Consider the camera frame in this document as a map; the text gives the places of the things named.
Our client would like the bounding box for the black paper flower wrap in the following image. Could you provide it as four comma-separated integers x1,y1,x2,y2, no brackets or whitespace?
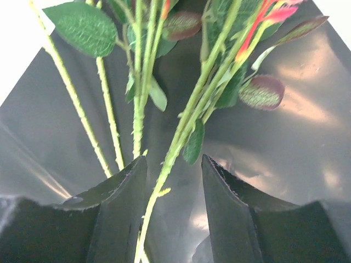
1,1,350,262

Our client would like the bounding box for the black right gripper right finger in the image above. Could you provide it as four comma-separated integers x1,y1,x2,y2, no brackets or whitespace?
202,155,350,262

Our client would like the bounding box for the pink rose stem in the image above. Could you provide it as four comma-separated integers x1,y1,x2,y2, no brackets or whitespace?
109,1,201,157
134,0,330,263
42,0,126,170
27,1,112,178

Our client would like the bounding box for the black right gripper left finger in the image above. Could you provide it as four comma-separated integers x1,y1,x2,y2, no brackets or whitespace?
1,156,147,262

